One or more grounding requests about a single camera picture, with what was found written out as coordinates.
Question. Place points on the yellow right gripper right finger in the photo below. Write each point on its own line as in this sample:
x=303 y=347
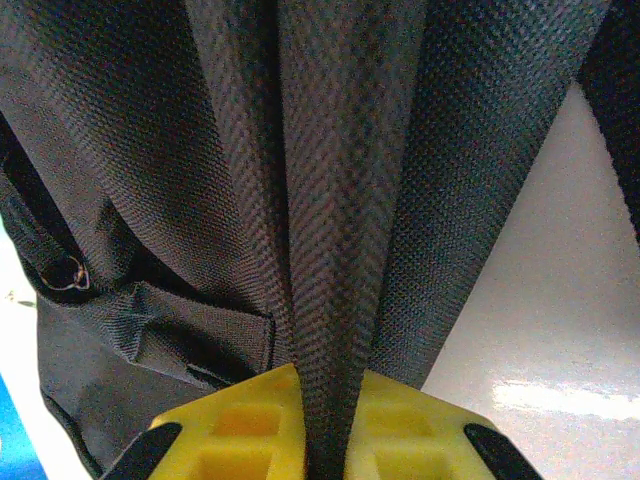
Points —
x=400 y=440

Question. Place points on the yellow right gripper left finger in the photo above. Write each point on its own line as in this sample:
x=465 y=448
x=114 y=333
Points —
x=250 y=435

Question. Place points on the black fabric backpack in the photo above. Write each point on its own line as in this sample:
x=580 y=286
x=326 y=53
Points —
x=320 y=200

